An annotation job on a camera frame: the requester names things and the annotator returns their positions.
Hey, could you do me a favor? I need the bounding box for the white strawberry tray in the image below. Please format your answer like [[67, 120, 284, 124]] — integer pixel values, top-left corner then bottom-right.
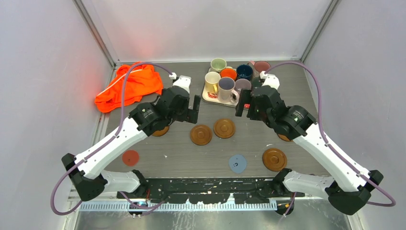
[[202, 87, 238, 106]]

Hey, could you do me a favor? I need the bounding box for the dark blue mug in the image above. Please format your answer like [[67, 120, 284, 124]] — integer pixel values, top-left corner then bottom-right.
[[236, 64, 253, 81]]

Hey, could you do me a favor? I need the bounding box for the pink speckled mug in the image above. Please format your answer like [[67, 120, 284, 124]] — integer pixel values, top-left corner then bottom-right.
[[247, 61, 271, 78]]

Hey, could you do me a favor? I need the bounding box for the light green mug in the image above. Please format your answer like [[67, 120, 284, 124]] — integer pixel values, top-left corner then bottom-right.
[[210, 58, 227, 73]]

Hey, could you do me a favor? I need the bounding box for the blue coaster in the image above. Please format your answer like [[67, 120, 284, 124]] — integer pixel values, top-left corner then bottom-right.
[[228, 154, 247, 174]]

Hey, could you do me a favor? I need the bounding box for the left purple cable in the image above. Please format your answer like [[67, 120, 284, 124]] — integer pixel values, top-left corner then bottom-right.
[[50, 62, 174, 217]]

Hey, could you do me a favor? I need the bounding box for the wooden coaster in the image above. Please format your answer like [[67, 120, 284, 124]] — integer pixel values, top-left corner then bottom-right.
[[152, 126, 169, 137], [190, 125, 213, 146], [213, 118, 236, 138], [262, 148, 287, 172], [277, 134, 292, 142]]

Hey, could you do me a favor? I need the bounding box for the cream yellow mug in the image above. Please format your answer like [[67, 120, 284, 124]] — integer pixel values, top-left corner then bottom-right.
[[204, 71, 221, 94]]

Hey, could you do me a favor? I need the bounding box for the white pink-handled mug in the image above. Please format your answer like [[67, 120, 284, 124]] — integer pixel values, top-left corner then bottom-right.
[[217, 77, 239, 104]]

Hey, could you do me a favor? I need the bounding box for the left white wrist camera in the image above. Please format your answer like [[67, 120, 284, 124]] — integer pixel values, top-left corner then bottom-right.
[[169, 72, 191, 93]]

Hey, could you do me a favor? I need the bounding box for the orange cloth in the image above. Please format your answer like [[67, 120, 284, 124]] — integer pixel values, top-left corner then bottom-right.
[[94, 65, 163, 113]]

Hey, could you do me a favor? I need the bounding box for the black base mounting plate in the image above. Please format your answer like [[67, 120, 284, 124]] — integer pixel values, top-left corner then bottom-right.
[[125, 177, 293, 204]]

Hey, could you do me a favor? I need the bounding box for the red coaster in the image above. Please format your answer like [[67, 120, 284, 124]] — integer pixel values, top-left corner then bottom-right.
[[122, 150, 139, 167]]

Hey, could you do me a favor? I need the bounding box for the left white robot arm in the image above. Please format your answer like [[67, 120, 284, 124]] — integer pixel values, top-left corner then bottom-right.
[[62, 86, 201, 202]]

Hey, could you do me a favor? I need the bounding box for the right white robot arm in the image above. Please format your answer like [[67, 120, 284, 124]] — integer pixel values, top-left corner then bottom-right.
[[236, 86, 383, 215]]

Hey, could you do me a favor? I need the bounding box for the lilac mug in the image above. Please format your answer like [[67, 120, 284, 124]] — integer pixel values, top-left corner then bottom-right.
[[235, 79, 252, 94]]

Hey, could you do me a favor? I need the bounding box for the orange mug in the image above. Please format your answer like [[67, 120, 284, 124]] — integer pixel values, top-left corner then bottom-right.
[[220, 68, 237, 81]]

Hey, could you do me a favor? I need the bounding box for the aluminium front rail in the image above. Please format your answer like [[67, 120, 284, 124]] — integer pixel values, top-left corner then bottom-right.
[[78, 200, 277, 212]]

